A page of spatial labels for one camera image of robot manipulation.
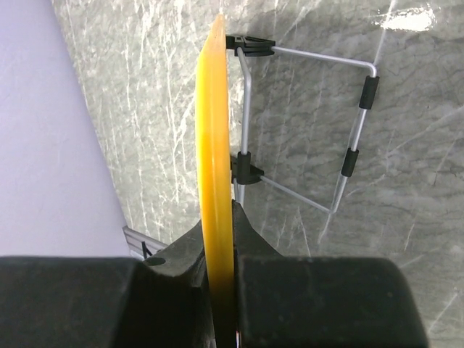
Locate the yellow framed whiteboard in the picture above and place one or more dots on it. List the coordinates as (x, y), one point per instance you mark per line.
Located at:
(214, 180)

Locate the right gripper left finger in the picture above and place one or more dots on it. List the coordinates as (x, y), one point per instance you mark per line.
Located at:
(162, 301)

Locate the right side aluminium rail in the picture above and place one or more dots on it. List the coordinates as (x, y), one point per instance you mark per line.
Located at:
(142, 246)

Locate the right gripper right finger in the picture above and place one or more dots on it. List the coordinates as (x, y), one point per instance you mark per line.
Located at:
(319, 301)

